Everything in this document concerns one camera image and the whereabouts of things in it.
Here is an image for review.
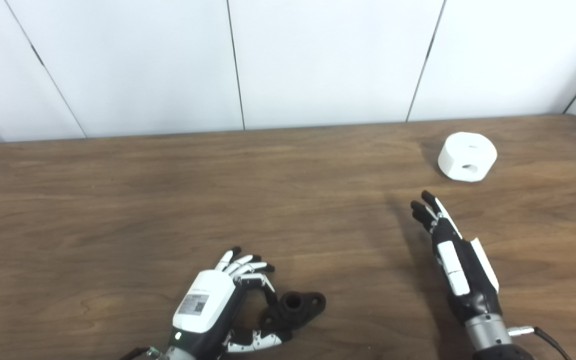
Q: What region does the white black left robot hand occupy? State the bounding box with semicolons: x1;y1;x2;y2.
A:
167;246;293;360

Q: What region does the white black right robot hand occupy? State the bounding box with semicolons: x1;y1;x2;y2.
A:
410;190;501;323

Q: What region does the black flanged holder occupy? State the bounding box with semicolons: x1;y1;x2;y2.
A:
259;291;327;332

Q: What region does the round white piece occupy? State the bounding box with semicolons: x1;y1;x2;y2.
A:
437;132;498;183

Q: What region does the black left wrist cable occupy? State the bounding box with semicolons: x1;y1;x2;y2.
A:
119;346;162;360

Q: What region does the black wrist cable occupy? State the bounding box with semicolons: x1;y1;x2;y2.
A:
507;325;574;360
119;346;162;360

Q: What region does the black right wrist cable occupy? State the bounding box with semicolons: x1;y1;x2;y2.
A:
507;325;574;360

